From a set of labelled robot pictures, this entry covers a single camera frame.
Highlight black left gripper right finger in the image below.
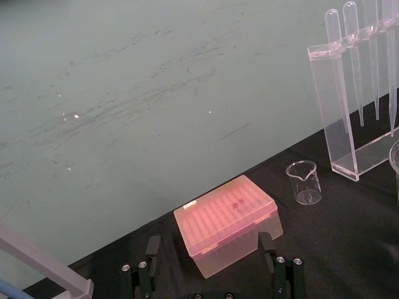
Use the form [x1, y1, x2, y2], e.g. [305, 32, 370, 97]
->
[257, 232, 305, 299]

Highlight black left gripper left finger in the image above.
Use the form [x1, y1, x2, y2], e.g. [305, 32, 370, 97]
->
[120, 234, 162, 299]

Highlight pink translucent pipette tip box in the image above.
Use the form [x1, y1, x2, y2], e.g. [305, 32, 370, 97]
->
[173, 174, 284, 280]

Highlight black table cloth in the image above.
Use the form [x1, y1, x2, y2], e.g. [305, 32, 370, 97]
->
[21, 83, 399, 299]

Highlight small clear glass beaker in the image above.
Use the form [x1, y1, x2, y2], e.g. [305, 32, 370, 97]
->
[286, 159, 322, 206]

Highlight frosted clear acrylic stand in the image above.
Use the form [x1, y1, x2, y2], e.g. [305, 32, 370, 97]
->
[0, 219, 95, 299]

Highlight clear acrylic pipette rack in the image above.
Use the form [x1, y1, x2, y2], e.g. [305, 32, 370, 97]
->
[307, 12, 399, 183]

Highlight blue tube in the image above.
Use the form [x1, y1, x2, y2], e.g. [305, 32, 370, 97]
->
[0, 278, 28, 299]

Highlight large clear glass beaker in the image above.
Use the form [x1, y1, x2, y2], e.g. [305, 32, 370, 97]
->
[388, 140, 399, 204]

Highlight clear plastic transfer pipette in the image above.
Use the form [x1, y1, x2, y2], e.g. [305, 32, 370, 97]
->
[362, 0, 381, 121]
[381, 0, 399, 138]
[342, 1, 365, 127]
[325, 9, 350, 134]

